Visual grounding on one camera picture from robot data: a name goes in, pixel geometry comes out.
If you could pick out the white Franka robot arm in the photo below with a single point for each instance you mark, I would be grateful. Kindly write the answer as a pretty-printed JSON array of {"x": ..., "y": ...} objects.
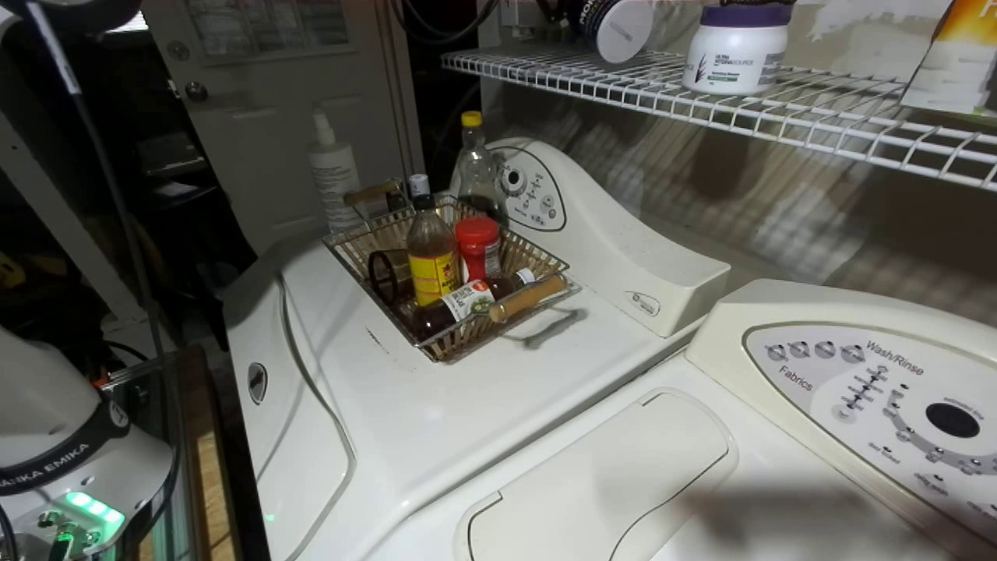
[{"x": 50, "y": 415}]

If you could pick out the red lidded jar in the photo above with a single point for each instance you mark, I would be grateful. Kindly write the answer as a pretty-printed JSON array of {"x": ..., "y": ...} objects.
[{"x": 477, "y": 252}]

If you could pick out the dark bottle with white label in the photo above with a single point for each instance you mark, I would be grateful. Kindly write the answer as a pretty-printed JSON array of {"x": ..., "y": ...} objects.
[{"x": 463, "y": 302}]

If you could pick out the amber bottle with yellow label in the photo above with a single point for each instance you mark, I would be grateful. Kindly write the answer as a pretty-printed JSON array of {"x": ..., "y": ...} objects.
[{"x": 433, "y": 259}]

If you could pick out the black round jar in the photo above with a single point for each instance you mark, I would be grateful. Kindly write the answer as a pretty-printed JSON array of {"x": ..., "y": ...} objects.
[{"x": 386, "y": 277}]

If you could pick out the yellow capped clear sauce bottle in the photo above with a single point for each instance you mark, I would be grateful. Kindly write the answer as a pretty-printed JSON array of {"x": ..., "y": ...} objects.
[{"x": 481, "y": 173}]

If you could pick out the white washing machine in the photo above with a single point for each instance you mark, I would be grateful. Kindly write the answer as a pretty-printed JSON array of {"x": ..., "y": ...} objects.
[{"x": 416, "y": 415}]

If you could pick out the white spray bottle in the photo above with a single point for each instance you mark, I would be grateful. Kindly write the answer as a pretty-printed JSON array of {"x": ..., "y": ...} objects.
[{"x": 335, "y": 175}]

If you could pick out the white panel door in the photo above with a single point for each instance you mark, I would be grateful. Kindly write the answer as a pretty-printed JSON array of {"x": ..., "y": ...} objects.
[{"x": 291, "y": 104}]

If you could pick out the white tub with purple lid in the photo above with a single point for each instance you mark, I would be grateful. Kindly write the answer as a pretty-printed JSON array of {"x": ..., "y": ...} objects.
[{"x": 740, "y": 50}]

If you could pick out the cream washing machine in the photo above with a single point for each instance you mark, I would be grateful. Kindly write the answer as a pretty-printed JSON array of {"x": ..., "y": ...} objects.
[{"x": 830, "y": 439}]

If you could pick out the white and orange carton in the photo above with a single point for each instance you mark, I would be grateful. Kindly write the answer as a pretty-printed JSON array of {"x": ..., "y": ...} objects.
[{"x": 953, "y": 50}]

